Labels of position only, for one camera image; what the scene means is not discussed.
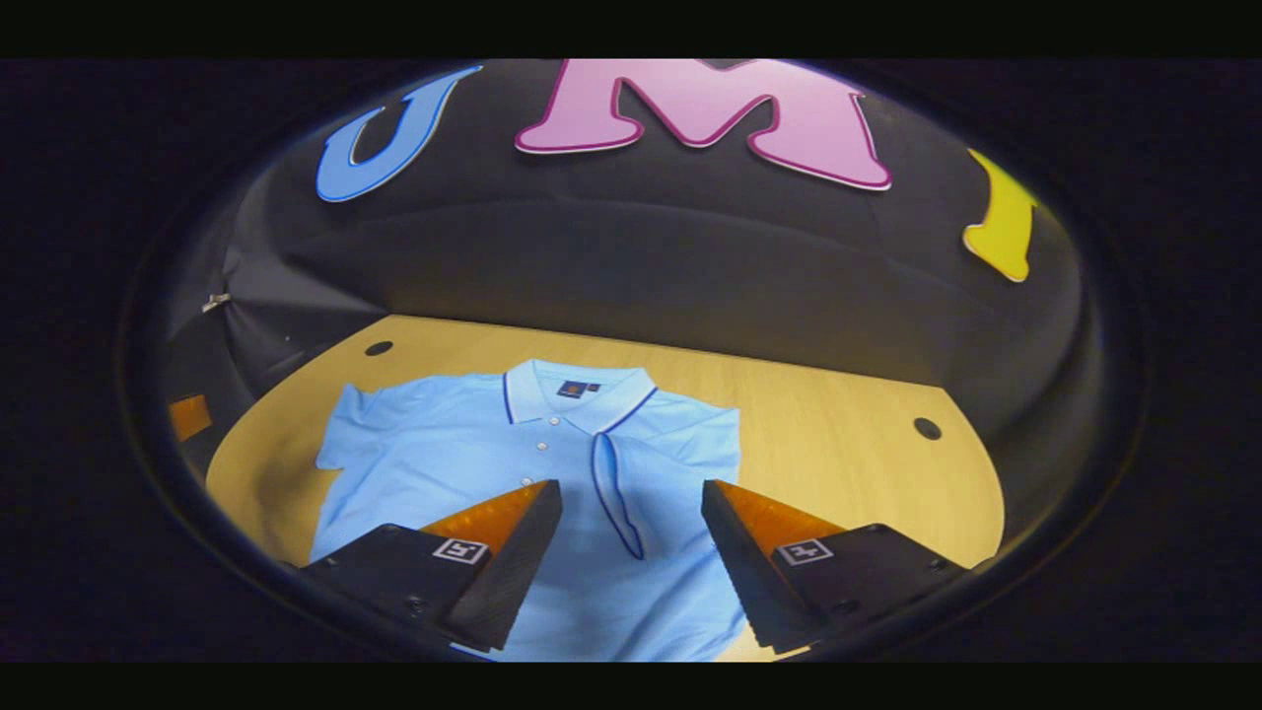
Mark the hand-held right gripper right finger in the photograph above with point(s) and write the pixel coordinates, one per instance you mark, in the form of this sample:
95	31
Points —
739	562

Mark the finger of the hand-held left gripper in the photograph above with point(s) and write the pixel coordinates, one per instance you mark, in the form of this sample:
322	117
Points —
190	417

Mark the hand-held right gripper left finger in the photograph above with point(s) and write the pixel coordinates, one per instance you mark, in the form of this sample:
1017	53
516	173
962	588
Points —
513	562

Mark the light blue T-shirt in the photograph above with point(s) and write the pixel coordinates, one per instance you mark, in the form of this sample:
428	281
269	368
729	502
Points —
454	454

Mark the small metal clip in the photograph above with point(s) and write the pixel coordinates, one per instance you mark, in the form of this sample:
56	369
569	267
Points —
216	302

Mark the black backdrop cloth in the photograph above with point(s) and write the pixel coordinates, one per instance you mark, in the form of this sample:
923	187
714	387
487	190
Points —
631	256

